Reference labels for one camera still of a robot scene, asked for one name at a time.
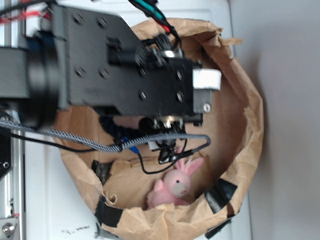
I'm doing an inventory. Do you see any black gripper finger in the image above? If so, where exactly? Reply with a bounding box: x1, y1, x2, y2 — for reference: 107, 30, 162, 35
149, 140, 182, 165

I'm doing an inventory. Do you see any white padded gripper finger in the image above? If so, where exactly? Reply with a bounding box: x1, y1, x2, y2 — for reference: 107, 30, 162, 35
192, 69, 221, 91

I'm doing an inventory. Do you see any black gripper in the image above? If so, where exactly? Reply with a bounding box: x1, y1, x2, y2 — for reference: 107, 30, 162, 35
51, 4, 203, 125

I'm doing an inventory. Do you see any dark blue twisted rope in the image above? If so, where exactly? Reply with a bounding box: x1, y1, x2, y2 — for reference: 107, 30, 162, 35
99, 116, 141, 139

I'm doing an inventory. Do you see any robot arm black link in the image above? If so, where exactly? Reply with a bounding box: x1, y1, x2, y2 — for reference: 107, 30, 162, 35
0, 30, 60, 131

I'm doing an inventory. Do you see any pink plush bunny toy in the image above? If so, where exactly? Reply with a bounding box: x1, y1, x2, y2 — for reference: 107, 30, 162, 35
146, 157, 205, 210

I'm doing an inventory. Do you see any brown paper lined bin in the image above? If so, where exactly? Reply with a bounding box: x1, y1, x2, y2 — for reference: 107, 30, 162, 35
61, 18, 264, 240

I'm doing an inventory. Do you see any white plastic tray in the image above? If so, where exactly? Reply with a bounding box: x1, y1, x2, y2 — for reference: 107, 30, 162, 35
24, 0, 252, 240

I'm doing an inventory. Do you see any thin black cable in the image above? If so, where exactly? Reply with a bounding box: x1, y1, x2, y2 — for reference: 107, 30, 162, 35
0, 126, 188, 175

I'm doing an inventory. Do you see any grey braided cable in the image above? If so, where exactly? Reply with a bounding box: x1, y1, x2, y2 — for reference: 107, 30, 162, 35
0, 117, 212, 161

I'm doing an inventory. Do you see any red green wire bundle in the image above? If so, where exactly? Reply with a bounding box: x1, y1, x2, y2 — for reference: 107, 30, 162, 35
128, 0, 182, 48

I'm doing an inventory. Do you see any aluminium frame rail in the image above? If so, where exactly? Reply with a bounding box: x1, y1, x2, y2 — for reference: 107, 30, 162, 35
0, 21, 27, 240

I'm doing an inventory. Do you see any black metal bracket plate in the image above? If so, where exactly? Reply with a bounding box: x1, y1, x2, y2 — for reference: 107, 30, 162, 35
0, 131, 13, 180

